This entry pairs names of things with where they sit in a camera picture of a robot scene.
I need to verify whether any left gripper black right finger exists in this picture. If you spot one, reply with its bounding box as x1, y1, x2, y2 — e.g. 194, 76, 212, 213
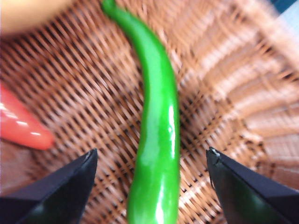
206, 147, 299, 224

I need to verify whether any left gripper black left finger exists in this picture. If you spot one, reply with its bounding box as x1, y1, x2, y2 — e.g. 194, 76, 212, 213
0, 148, 98, 224

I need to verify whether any green pepper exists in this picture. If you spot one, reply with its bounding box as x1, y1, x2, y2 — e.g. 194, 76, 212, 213
100, 0, 181, 224

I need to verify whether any orange toy carrot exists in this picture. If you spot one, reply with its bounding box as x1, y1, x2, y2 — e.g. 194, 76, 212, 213
0, 84, 56, 150

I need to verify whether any brown wicker basket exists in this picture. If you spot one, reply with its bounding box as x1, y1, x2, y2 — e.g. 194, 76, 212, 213
0, 0, 299, 224

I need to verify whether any pale blue plate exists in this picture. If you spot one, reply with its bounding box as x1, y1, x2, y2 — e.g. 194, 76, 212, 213
278, 9, 299, 63

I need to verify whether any yellow-brown potato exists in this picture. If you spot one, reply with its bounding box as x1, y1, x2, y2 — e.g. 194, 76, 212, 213
0, 0, 75, 35

